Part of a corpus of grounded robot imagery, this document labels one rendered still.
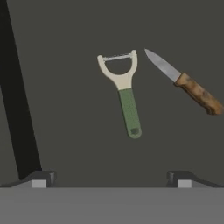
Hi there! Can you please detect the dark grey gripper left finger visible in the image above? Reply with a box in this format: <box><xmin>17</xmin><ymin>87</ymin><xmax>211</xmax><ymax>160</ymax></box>
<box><xmin>0</xmin><ymin>170</ymin><xmax>57</xmax><ymax>189</ymax></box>

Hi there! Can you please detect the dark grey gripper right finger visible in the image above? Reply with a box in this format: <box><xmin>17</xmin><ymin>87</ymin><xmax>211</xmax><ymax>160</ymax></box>
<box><xmin>166</xmin><ymin>170</ymin><xmax>224</xmax><ymax>189</ymax></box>

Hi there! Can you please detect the dark drawer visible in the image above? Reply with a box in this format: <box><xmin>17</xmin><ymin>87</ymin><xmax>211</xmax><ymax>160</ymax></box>
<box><xmin>0</xmin><ymin>0</ymin><xmax>224</xmax><ymax>189</ymax></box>

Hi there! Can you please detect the green handled white peeler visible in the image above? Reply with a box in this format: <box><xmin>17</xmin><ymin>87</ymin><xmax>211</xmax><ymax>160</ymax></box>
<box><xmin>96</xmin><ymin>49</ymin><xmax>143</xmax><ymax>140</ymax></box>

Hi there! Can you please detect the wooden handled knife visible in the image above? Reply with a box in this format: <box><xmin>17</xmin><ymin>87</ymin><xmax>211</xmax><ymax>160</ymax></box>
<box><xmin>143</xmin><ymin>48</ymin><xmax>224</xmax><ymax>116</ymax></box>

